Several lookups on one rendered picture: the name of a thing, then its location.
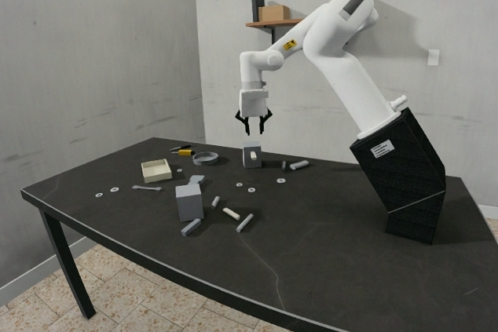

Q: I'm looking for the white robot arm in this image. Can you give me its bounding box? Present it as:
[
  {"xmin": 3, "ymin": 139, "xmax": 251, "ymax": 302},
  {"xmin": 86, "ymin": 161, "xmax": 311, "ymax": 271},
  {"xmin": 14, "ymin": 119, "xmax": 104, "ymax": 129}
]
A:
[{"xmin": 240, "ymin": 0, "xmax": 408, "ymax": 139}]

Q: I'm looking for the grey round dish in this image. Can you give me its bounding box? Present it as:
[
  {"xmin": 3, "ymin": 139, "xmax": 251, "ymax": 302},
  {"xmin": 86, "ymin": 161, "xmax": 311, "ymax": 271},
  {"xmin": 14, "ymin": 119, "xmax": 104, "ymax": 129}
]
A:
[{"xmin": 192, "ymin": 152, "xmax": 218, "ymax": 166}]

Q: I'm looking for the cream rectangular open tray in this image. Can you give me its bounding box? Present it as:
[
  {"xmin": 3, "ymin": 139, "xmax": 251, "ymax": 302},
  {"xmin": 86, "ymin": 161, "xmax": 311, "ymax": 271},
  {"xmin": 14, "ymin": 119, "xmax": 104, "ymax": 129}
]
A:
[{"xmin": 141, "ymin": 159, "xmax": 172, "ymax": 183}]

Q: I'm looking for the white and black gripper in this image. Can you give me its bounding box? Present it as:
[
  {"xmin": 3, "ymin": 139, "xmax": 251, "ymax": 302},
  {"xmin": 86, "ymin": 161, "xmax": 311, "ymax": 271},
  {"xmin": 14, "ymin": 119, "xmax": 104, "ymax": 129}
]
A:
[{"xmin": 235, "ymin": 89, "xmax": 273, "ymax": 136}]

